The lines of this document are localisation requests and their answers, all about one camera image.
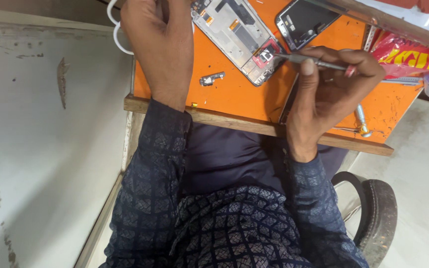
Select person's right hand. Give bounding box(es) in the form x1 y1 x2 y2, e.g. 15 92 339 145
286 46 386 163

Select person's left hand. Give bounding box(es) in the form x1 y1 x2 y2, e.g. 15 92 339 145
120 0 195 112

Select metal tweezers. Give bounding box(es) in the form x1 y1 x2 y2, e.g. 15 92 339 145
274 53 357 78

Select silver screwdriver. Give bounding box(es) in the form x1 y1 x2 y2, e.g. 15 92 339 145
354 103 372 138

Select dark phone back cover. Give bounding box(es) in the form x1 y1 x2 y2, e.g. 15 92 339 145
279 74 300 125

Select small grey phone part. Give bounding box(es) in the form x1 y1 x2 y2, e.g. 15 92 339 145
199 71 226 87

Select perforated metal strip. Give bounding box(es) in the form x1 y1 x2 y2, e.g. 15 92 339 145
363 23 378 52

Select black phone screen panel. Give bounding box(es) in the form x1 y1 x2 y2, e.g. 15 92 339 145
275 0 342 52

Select red yellow plastic bag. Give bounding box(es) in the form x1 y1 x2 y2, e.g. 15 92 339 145
370 31 429 97

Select black stool seat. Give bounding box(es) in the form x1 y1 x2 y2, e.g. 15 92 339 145
331 171 398 268

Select person's patterned blue shirt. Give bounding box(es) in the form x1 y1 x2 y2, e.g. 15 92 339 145
99 99 369 268

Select white cable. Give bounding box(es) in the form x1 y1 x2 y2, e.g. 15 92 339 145
107 0 135 56

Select opened silver phone frame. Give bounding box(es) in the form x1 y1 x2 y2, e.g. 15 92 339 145
191 0 288 87

